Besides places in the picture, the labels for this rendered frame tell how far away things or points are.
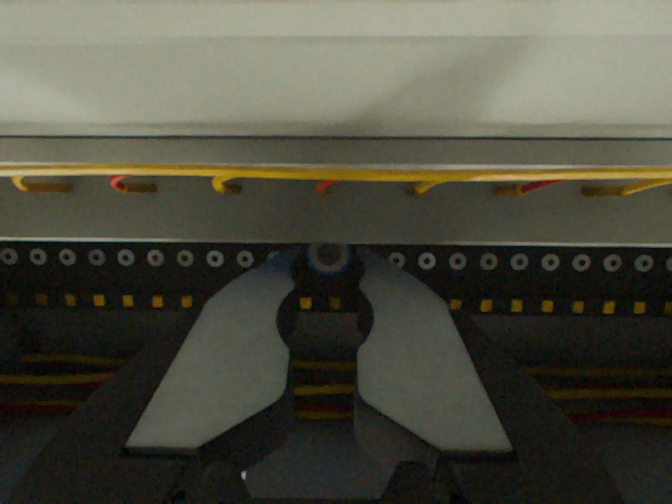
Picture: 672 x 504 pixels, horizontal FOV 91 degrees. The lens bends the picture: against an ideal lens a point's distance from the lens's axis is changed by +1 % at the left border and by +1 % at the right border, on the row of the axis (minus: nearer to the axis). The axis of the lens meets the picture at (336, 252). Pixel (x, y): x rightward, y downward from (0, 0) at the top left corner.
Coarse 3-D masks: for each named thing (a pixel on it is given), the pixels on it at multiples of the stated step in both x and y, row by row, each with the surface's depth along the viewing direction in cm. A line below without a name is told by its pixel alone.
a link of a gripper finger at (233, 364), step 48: (240, 288) 10; (288, 288) 10; (192, 336) 8; (240, 336) 8; (288, 336) 10; (192, 384) 7; (240, 384) 7; (288, 384) 7; (144, 432) 6; (192, 432) 6; (240, 432) 6; (288, 432) 7
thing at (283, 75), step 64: (0, 0) 2; (64, 0) 2; (128, 0) 2; (192, 0) 2; (256, 0) 2; (320, 0) 2; (384, 0) 2; (448, 0) 2; (512, 0) 2; (576, 0) 2; (640, 0) 2; (0, 64) 3; (64, 64) 3; (128, 64) 3; (192, 64) 3; (256, 64) 3; (320, 64) 3; (384, 64) 3; (448, 64) 3; (512, 64) 3; (576, 64) 3; (640, 64) 3; (0, 128) 7; (64, 128) 6; (128, 128) 6; (192, 128) 6; (256, 128) 6; (320, 128) 6; (384, 128) 6; (448, 128) 6; (512, 128) 6; (576, 128) 6; (640, 128) 6
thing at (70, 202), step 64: (0, 192) 8; (64, 192) 8; (128, 192) 7; (192, 192) 8; (256, 192) 8; (320, 192) 7; (384, 192) 8; (448, 192) 8; (512, 192) 7; (576, 192) 8; (640, 192) 8
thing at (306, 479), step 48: (0, 384) 25; (48, 384) 24; (96, 384) 25; (336, 384) 24; (576, 384) 29; (624, 384) 29; (0, 432) 23; (48, 432) 23; (336, 432) 23; (624, 432) 23; (0, 480) 19; (288, 480) 19; (336, 480) 19; (384, 480) 19; (624, 480) 19
